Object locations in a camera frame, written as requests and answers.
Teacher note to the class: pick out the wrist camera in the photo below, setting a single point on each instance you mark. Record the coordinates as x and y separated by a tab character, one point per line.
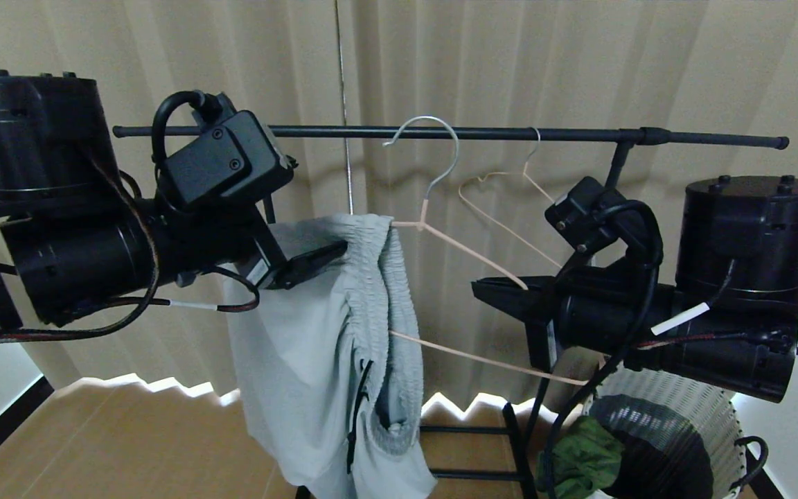
222	163
579	215

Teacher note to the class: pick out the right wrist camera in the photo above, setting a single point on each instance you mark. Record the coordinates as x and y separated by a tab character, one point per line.
579	215

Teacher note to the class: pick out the beige curtain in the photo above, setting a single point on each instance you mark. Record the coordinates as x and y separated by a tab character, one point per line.
510	62

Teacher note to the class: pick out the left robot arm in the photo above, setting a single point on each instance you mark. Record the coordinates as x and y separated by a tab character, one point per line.
25	132

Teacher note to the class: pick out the white laundry basket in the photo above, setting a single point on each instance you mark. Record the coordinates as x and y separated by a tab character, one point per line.
704	416

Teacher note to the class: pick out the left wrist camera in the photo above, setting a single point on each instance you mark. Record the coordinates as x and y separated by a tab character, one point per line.
222	163

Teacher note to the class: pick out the pale grey shorts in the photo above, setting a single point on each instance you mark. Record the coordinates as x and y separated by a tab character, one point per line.
288	360

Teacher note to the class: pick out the pink clothes hanger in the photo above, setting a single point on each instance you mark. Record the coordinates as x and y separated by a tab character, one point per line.
472	254
492	223

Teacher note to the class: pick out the green printed t-shirt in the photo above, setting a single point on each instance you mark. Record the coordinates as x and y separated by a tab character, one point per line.
582	457

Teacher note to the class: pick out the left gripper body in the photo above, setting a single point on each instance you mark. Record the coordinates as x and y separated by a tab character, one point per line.
94	270

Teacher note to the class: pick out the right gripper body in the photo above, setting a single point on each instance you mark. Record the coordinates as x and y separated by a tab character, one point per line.
683	346

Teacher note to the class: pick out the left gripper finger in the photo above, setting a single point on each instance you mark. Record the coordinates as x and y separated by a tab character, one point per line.
309	267

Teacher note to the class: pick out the black clothes rack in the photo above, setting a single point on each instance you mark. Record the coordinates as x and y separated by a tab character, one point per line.
510	133

